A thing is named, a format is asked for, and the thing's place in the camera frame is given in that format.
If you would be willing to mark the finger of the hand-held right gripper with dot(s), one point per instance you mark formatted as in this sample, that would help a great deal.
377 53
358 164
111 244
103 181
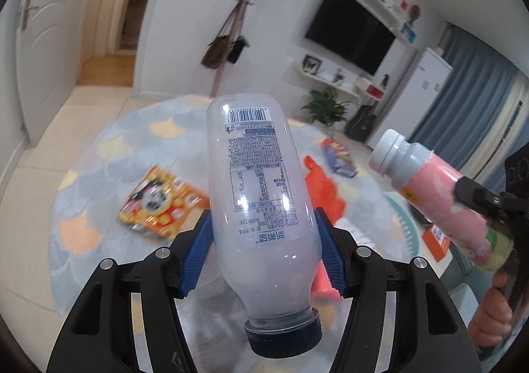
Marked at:
479 197

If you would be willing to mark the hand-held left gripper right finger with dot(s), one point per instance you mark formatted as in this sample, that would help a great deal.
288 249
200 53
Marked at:
332 261

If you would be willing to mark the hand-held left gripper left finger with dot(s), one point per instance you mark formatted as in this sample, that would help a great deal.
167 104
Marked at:
196 257

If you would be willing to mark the pink plastic bottle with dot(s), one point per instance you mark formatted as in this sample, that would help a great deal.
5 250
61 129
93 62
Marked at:
434 187

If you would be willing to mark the person's right hand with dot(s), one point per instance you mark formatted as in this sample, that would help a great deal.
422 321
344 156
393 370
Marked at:
492 315

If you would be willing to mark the orange cardboard box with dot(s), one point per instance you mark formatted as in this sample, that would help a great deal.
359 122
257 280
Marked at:
436 241

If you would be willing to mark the orange snack packet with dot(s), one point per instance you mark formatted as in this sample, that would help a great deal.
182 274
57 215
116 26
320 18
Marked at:
161 201

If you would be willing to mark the red plastic bag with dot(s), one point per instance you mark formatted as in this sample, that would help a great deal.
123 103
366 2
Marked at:
324 187

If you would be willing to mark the blue-grey curtain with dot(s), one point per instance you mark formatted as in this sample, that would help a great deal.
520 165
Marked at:
475 108

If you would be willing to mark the blue and red snack packet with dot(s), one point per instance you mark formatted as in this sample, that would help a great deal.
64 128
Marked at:
339 156

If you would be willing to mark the white standing air conditioner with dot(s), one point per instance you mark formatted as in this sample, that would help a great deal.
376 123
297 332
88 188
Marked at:
417 96

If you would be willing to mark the round table patterned cloth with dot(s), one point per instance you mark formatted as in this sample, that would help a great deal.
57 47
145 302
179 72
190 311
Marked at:
124 141

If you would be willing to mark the green potted plant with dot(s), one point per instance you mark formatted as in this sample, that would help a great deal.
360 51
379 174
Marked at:
326 106

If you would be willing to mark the brown hanging bag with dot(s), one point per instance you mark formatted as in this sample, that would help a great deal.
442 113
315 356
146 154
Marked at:
215 49

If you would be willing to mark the black hanging bag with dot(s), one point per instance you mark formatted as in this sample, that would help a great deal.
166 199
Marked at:
236 50

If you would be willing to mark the white door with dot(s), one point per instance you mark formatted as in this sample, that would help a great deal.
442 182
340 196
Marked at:
45 67

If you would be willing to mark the pink coat rack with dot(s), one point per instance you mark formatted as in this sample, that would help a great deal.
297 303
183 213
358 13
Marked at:
248 1

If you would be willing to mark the white wall shelf, red box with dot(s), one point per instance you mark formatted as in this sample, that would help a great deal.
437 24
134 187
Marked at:
330 82

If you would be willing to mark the black picture frame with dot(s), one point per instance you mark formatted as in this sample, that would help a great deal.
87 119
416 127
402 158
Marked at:
312 64

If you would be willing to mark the black wall television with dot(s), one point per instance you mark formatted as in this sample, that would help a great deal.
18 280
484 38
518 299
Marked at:
351 26

